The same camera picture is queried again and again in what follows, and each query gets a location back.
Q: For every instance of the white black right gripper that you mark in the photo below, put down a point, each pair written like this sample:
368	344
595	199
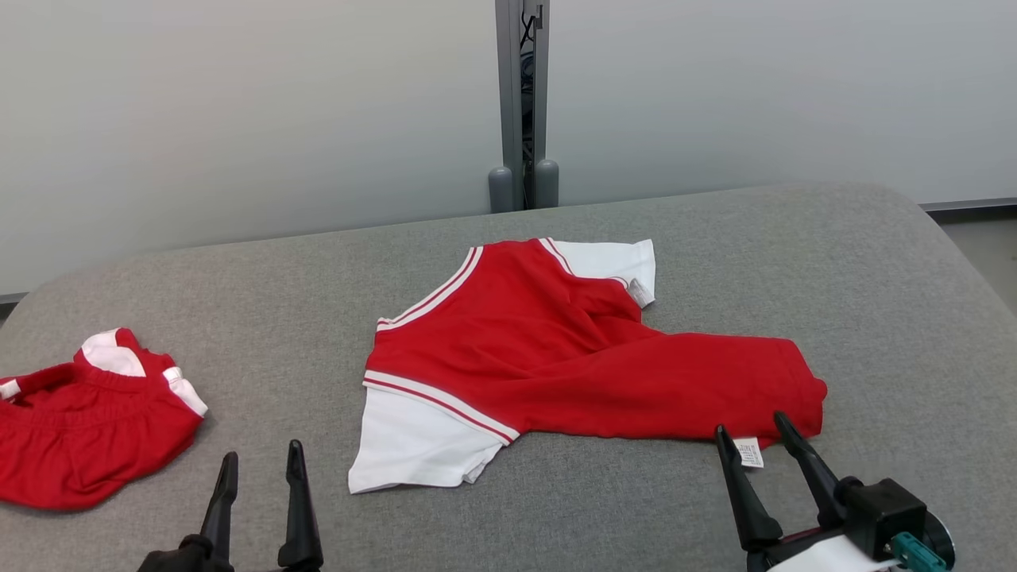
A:
818	556

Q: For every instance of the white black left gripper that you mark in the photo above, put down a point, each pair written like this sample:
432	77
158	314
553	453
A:
179	562

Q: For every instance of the red shorts with white trim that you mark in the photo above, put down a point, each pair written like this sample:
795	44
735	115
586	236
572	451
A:
79	445

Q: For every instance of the red shirt with white sleeves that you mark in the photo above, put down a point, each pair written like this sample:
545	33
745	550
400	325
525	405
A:
556	357

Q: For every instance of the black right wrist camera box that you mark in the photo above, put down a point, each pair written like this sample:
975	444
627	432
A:
882	512

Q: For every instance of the teal right camera connector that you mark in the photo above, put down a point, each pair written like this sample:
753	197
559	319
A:
914	552

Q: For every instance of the grey wall baseboard rail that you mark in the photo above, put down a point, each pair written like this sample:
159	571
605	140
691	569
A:
12	298
969	205

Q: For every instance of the grey rounded post foot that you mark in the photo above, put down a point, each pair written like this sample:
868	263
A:
547	183
500	191

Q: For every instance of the grey metal partition post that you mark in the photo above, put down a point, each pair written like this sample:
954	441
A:
508	79

